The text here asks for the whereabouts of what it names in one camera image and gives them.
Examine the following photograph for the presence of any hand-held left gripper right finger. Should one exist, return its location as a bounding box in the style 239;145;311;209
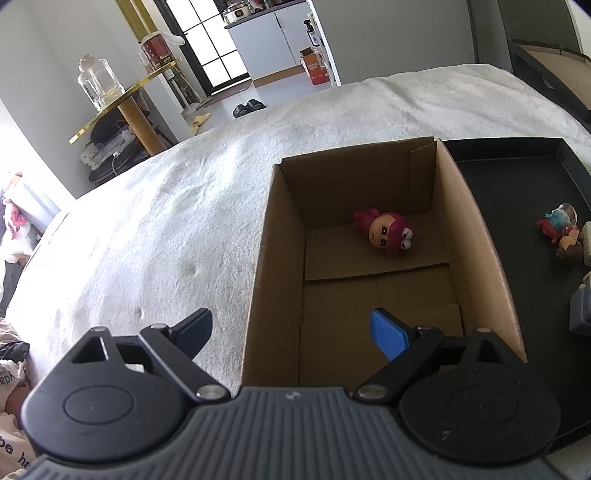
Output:
355;308;515;402

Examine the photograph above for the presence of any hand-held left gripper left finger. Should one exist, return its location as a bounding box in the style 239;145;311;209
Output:
62;308;232;406

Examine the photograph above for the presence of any brown cardboard box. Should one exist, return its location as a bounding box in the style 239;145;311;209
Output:
241;136;528;388

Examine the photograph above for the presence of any black plastic tray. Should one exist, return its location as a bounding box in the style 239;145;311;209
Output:
441;137;591;455

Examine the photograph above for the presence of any grey toy block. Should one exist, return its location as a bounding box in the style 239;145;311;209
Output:
569;272;591;335

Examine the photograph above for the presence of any brown-haired figurine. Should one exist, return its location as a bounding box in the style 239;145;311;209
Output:
554;222;591;267

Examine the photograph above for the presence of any small blue red figurine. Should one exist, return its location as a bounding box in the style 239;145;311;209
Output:
537;203;578;241

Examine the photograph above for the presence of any red cartoon figurine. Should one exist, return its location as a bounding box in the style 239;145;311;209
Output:
353;208;415;257

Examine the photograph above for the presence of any printed white garment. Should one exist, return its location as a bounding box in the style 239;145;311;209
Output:
0;318;43;480

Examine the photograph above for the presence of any pink and white clothes pile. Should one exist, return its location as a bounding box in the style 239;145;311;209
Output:
0;171;61;264

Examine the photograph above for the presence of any round gold-edged table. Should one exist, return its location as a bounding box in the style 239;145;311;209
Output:
69;60;181;158

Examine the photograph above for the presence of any clear glass jar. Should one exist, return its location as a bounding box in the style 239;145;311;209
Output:
76;56;126;112

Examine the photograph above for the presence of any orange cardboard box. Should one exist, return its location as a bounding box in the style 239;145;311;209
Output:
299;47;327;86

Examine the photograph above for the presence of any red canister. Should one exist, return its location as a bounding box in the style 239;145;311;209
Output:
139;32;185;75

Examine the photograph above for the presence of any black-framed glass door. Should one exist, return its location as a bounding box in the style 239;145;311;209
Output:
154;0;252;95

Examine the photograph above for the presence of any white kitchen cabinet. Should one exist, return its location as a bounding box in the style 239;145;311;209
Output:
225;2;315;86

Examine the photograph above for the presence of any black spray bottle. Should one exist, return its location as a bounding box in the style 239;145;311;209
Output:
302;18;322;49

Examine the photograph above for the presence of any white rice cooker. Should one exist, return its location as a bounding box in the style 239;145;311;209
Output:
223;2;252;24

